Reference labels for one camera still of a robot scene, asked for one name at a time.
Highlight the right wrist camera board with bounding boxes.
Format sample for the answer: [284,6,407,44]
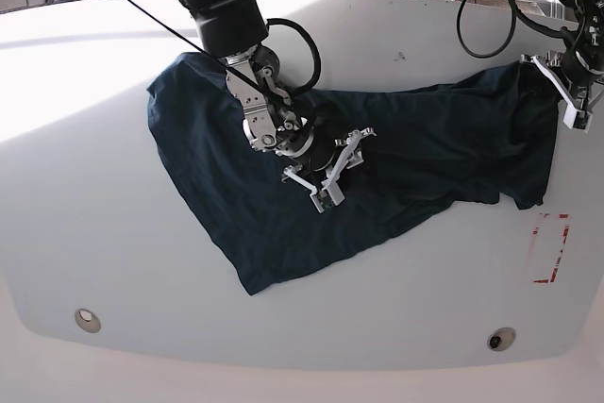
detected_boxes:
[310,193,334,213]

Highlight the right round table grommet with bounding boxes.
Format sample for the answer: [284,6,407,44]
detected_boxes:
[487,327,516,352]

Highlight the dark blue T-shirt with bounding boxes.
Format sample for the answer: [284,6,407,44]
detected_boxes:
[147,53,559,294]

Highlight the round table grommet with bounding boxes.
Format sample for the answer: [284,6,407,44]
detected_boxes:
[487,327,516,352]
[75,309,101,334]

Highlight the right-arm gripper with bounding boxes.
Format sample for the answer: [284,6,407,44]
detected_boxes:
[280,126,378,207]

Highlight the left round table grommet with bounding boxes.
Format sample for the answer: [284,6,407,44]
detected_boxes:
[75,309,101,334]

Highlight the red tape rectangle marking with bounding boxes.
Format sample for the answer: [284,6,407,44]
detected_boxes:
[526,213,571,284]

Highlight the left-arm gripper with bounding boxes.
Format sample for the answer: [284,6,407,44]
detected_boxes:
[520,50,603,132]

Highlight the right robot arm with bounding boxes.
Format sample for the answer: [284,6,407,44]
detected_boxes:
[178,0,375,212]

